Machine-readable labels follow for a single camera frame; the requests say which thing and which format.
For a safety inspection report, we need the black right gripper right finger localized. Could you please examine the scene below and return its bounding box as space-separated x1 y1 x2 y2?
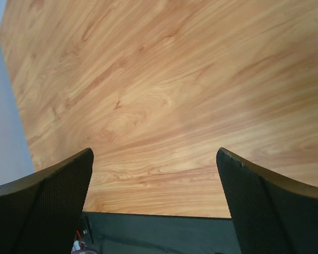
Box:
216 148 318 253

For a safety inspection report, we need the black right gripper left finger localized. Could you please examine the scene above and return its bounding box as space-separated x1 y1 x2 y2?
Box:
0 148 94 253

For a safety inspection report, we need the red white wire bundle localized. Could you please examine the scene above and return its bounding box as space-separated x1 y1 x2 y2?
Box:
72 215 99 254

